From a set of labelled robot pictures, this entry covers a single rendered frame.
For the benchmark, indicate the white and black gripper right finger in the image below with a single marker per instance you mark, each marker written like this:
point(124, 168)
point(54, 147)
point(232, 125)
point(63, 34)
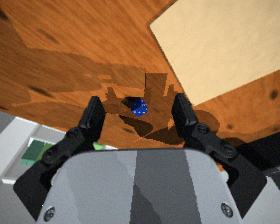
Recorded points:
point(245, 181)

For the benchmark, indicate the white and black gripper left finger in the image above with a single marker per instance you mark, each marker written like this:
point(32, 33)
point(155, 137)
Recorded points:
point(33, 186)

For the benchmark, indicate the beige flat mat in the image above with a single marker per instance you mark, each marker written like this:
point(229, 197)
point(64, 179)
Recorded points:
point(215, 46)

